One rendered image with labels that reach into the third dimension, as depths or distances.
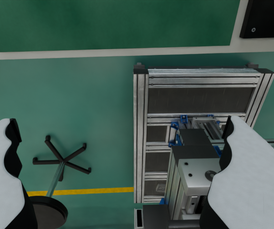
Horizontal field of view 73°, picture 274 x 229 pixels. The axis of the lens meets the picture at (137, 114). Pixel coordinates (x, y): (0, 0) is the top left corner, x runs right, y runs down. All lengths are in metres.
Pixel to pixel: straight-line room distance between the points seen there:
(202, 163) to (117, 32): 0.40
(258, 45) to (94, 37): 0.44
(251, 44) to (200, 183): 0.39
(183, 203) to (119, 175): 1.45
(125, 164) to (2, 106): 1.13
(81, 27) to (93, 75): 0.86
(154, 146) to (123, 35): 1.02
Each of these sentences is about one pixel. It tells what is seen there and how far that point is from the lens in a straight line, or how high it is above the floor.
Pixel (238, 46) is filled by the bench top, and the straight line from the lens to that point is 0.59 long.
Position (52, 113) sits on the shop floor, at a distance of 1.59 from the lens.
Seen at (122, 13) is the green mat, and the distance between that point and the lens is 0.51.
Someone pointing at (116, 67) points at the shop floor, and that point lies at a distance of 1.32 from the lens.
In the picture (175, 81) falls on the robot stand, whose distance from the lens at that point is 1.14.
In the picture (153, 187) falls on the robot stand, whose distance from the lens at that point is 1.78.
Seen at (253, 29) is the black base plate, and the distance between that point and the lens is 0.58.
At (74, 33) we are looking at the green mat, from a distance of 0.53.
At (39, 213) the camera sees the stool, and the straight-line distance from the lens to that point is 1.49.
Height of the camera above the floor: 1.26
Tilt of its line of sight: 58 degrees down
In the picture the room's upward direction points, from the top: 176 degrees clockwise
